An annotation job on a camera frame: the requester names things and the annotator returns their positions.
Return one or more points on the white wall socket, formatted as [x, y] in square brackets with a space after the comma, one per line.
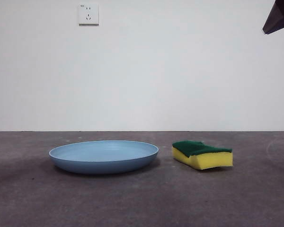
[88, 14]

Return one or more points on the light blue round plate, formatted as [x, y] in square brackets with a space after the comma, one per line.
[104, 158]

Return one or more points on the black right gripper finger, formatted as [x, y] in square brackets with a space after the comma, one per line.
[280, 16]

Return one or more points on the yellow sponge with green pad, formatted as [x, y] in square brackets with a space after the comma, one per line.
[210, 159]

